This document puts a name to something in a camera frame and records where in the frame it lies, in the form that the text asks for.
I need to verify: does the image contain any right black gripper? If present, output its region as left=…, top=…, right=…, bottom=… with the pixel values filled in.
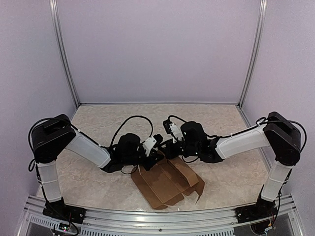
left=160, top=138, right=199, bottom=159

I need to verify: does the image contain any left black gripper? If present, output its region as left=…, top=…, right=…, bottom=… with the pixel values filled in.
left=123, top=148, right=164, bottom=172

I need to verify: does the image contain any brown cardboard box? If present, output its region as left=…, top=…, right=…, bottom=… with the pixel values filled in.
left=131, top=157, right=205, bottom=210

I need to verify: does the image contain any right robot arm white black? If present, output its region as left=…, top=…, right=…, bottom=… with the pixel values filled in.
left=158, top=112, right=307, bottom=218

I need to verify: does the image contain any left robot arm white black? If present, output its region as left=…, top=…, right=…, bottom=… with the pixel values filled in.
left=28, top=114, right=163, bottom=219

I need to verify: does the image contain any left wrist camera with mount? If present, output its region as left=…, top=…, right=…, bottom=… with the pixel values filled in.
left=142, top=134, right=163, bottom=156

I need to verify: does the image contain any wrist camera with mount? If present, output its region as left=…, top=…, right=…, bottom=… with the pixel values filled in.
left=142, top=134, right=163, bottom=156
left=163, top=119, right=184, bottom=143

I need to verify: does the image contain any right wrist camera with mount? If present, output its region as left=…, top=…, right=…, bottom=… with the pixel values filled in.
left=163, top=119, right=184, bottom=143

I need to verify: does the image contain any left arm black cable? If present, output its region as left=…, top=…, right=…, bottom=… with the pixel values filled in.
left=110, top=115, right=154, bottom=148

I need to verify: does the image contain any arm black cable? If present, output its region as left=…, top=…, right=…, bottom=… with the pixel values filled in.
left=110, top=115, right=154, bottom=148
left=255, top=117, right=308, bottom=158

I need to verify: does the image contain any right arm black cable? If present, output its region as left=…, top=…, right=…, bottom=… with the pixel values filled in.
left=255, top=117, right=308, bottom=158

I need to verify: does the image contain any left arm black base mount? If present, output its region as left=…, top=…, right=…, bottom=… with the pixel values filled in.
left=42, top=203, right=86, bottom=224

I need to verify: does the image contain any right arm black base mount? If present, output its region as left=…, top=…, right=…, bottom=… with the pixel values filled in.
left=235, top=202, right=278, bottom=224

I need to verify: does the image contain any front aluminium frame rail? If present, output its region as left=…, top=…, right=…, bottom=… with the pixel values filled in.
left=17, top=195, right=306, bottom=236

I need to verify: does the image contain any right aluminium corner post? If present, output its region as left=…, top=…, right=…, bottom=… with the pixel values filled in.
left=237, top=0, right=268, bottom=106

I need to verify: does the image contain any aluminium corner post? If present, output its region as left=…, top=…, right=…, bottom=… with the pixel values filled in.
left=49, top=0, right=81, bottom=109
left=237, top=0, right=268, bottom=106

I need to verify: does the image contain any left aluminium corner post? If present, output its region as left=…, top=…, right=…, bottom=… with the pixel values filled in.
left=49, top=0, right=81, bottom=109

